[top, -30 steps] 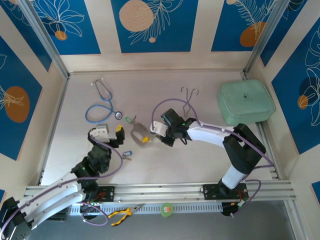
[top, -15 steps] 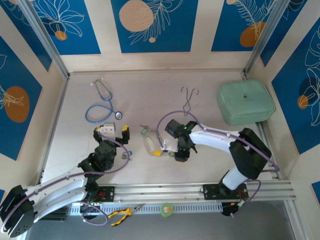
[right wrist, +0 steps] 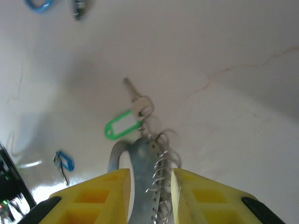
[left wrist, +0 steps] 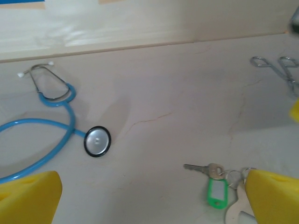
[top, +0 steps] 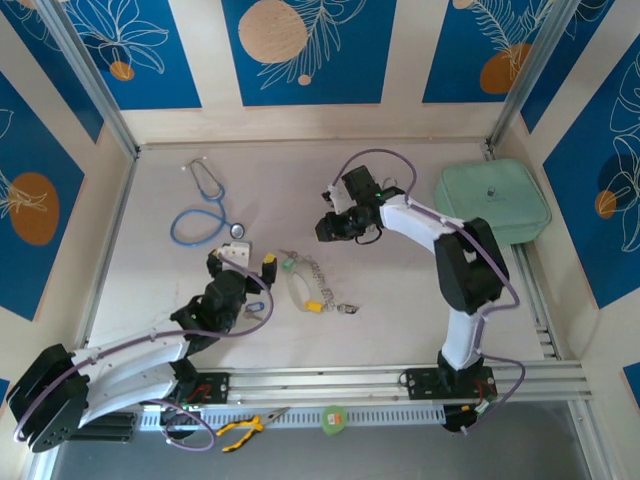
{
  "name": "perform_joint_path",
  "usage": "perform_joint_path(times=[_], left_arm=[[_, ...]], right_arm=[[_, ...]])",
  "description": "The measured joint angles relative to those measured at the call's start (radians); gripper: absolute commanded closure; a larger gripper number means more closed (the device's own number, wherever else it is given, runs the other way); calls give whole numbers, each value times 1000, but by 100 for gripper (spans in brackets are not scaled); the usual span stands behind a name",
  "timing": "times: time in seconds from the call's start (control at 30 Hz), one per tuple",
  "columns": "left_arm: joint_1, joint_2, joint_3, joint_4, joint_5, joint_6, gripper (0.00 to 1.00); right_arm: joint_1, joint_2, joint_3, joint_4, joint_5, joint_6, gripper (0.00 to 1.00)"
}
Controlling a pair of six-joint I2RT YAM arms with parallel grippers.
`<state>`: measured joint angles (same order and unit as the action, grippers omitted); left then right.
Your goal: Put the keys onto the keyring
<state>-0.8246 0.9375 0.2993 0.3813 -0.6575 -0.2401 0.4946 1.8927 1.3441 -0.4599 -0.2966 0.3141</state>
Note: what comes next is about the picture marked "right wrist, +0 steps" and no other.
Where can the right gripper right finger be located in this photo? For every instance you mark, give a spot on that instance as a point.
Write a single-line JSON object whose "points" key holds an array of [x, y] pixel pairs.
{"points": [[210, 203]]}

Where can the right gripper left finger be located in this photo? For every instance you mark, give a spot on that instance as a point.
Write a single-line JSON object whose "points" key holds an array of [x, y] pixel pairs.
{"points": [[93, 203]]}

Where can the key with blue tag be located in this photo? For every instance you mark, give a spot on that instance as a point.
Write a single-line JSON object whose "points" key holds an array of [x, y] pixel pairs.
{"points": [[69, 162]]}

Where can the metal keyring holder plate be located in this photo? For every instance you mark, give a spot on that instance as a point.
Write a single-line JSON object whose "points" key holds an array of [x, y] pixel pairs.
{"points": [[140, 168]]}

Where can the key with green tag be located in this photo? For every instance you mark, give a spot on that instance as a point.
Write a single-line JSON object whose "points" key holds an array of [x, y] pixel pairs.
{"points": [[141, 106]]}

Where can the blue stethoscope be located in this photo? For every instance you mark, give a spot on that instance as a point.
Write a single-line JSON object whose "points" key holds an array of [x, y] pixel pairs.
{"points": [[39, 8]]}

